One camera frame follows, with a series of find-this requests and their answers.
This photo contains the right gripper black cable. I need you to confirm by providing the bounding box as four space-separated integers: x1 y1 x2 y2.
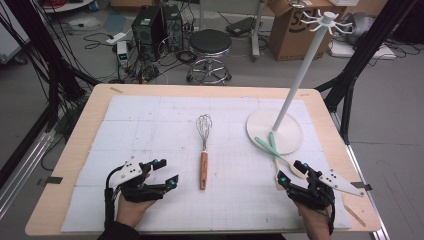
327 204 336 235

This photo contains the large printed cardboard box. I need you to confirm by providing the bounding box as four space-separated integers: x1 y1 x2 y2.
267 0 348 62

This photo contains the green handled wooden spoon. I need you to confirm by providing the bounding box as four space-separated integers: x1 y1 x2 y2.
254 136 308 179
268 131 288 192

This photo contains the wire whisk with wooden handle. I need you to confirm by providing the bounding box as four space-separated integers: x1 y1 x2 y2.
195 114 213 191

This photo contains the grey rounded appliance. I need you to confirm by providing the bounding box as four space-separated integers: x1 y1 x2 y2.
345 12 377 46

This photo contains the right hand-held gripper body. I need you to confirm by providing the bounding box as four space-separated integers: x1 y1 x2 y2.
286 168 366 211

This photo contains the white flat board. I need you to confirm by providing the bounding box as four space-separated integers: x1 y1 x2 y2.
327 39 398 61

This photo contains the black round stool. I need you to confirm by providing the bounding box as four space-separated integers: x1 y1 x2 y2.
185 28 233 86

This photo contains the person's left hand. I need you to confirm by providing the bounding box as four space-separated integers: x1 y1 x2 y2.
115 194 158 230

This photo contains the black frame post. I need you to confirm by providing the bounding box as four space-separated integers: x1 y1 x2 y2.
314 0 418 145
2 0 101 134

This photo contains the white desk leg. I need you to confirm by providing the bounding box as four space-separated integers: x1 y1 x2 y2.
250 0 268 63

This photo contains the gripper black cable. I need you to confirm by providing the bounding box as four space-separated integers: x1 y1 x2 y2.
103 165 125 231
327 204 336 235

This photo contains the flat black device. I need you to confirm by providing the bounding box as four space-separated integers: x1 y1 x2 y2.
225 16 258 37

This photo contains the slim black computer tower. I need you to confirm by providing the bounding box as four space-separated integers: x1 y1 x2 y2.
162 4 185 53

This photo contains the thin wooden stick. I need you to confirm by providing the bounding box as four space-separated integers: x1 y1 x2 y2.
343 203 367 228

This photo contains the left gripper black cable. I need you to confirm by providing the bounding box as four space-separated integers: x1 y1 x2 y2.
103 165 125 231

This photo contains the person's right hand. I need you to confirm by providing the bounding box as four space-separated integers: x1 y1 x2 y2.
296 202 333 240

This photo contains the white hook rack stand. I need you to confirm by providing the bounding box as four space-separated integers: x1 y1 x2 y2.
246 9 354 156

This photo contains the small white display device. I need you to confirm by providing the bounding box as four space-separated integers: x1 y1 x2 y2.
116 40 130 68

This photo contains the large black computer tower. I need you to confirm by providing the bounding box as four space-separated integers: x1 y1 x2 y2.
131 5 168 63

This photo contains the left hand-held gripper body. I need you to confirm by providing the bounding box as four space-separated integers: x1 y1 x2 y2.
107 155 168 204

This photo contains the white power strip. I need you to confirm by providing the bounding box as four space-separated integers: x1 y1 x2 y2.
105 31 128 46

